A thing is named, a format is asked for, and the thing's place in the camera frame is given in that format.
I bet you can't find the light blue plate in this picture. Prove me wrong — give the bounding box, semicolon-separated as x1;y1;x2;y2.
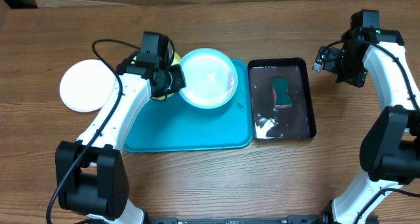
180;48;238;109

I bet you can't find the teal plastic tray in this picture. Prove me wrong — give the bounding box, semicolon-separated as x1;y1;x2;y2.
124;59;253;153

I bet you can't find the black rectangular tray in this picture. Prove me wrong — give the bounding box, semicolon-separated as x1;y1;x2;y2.
248;58;316;141

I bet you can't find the green orange sponge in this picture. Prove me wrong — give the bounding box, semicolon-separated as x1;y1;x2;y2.
271;78;292;109

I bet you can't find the yellow plate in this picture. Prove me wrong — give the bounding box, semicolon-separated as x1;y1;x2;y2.
126;51;180;101

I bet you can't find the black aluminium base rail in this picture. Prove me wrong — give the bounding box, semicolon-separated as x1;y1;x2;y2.
144;215;318;224

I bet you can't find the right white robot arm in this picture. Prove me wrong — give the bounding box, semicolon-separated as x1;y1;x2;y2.
313;24;419;223

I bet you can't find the white pink-rimmed plate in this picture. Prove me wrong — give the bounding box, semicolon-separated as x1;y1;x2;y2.
59;59;116;112

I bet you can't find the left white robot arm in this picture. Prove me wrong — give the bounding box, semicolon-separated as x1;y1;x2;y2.
51;57;153;223

